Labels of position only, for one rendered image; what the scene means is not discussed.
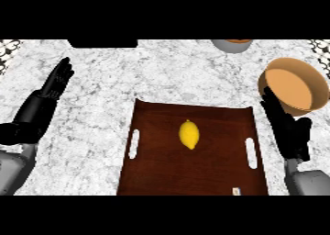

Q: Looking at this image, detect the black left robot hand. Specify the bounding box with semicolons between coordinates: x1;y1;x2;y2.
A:
0;56;74;146

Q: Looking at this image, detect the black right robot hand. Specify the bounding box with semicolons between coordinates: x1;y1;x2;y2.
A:
259;86;313;162

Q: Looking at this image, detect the dark brown wooden tray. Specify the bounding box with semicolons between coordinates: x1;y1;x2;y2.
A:
116;97;269;196

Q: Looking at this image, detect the orange pot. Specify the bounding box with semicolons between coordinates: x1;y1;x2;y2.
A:
256;57;330;118

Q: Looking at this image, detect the grey bowl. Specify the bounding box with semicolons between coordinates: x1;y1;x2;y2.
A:
209;39;254;54

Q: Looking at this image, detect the black appliance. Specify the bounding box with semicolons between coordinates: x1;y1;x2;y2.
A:
66;39;139;49

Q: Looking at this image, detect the yellow lemon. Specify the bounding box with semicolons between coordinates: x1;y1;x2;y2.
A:
178;119;201;151

